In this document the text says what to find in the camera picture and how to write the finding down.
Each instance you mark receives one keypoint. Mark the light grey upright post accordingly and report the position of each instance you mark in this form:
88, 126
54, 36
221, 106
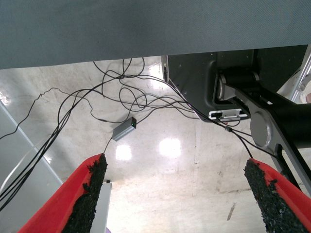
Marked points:
104, 206

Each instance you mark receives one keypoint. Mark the black frame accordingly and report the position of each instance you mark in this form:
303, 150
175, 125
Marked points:
189, 72

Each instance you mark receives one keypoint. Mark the silver aluminium ladder frame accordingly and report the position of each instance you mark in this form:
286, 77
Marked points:
302, 80

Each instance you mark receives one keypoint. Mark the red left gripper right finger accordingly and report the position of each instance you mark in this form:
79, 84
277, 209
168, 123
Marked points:
279, 199

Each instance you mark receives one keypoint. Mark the dark grey table cloth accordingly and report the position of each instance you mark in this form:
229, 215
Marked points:
145, 24

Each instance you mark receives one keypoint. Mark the small grey adapter box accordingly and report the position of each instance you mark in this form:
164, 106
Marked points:
124, 129

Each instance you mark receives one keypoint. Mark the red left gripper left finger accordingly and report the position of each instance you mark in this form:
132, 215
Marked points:
73, 199

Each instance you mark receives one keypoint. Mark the white connector panel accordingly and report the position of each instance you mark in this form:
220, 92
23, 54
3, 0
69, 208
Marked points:
228, 113

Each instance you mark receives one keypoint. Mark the black silver robot torso link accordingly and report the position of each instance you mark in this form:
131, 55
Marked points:
279, 104

